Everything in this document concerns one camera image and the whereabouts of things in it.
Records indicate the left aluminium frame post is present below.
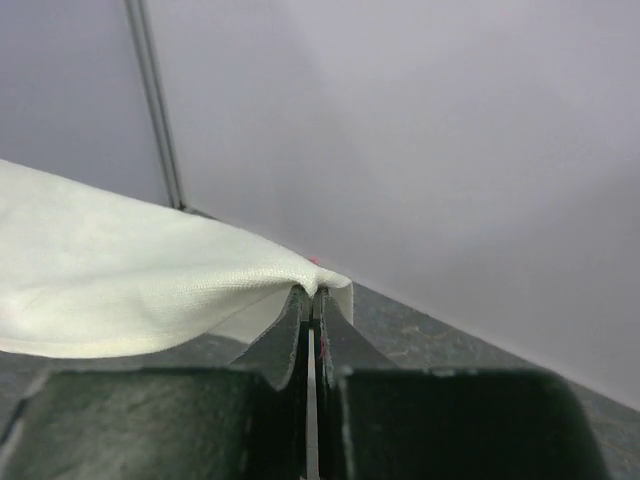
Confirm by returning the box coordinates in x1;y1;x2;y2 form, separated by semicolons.
124;0;190;211

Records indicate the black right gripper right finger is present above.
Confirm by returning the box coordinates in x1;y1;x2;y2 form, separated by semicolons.
313;287;397;479

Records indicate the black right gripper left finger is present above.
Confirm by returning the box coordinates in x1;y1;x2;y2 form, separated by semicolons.
232;286;311;479

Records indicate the white cloth napkin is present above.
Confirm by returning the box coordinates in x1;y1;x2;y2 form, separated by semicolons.
1;161;353;359

